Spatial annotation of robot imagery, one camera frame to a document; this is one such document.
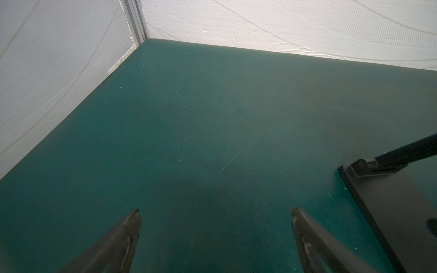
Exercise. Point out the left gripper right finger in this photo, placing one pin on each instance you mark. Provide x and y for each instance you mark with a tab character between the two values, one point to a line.
319	251

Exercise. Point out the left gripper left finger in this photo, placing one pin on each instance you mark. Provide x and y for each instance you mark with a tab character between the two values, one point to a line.
113	252

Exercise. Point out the black folding phone stand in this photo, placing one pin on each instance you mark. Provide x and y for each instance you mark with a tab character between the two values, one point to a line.
401	217

